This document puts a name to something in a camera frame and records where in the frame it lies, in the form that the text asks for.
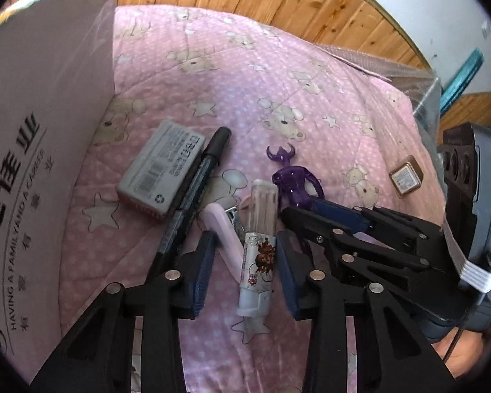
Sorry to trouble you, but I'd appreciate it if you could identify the teal foam strip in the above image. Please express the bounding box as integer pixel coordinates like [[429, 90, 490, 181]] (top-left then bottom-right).
[[438, 48, 484, 113]]

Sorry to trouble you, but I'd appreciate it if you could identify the white cardboard box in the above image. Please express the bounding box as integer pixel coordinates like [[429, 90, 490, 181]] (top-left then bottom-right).
[[0, 0, 121, 377]]

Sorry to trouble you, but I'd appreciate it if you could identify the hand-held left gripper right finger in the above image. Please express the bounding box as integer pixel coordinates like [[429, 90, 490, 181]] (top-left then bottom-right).
[[276, 231, 455, 393]]

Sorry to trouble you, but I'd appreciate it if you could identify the pink printed blanket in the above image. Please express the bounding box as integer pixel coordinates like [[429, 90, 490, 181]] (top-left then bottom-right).
[[59, 5, 449, 393]]

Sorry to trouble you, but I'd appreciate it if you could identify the pink nail clipper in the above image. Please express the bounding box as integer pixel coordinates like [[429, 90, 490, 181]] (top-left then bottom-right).
[[203, 202, 246, 271]]

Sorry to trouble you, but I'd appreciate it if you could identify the purple toy figure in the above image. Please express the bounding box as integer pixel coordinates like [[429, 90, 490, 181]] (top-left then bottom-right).
[[266, 143, 325, 210]]

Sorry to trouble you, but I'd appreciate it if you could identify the person's right forearm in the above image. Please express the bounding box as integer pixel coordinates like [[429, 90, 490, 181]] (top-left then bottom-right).
[[434, 327, 491, 379]]

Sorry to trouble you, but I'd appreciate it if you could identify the black marker pen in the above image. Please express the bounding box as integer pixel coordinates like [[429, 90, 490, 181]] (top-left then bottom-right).
[[145, 127, 232, 283]]

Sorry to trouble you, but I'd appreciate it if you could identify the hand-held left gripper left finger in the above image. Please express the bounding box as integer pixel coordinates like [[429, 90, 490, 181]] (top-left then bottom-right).
[[30, 230, 217, 393]]

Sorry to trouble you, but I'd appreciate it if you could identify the grey rectangular eraser box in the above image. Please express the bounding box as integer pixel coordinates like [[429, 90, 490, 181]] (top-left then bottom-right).
[[115, 120, 206, 224]]

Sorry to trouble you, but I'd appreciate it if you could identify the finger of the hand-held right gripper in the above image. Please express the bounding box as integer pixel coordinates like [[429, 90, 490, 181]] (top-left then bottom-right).
[[310, 197, 448, 251], [279, 205, 456, 309]]

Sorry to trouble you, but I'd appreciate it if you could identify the small brown square box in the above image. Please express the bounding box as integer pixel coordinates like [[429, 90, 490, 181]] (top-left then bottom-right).
[[389, 156, 424, 198]]

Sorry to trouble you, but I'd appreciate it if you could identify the clear glue tube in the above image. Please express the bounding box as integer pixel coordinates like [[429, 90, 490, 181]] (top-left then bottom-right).
[[236, 180, 279, 330]]

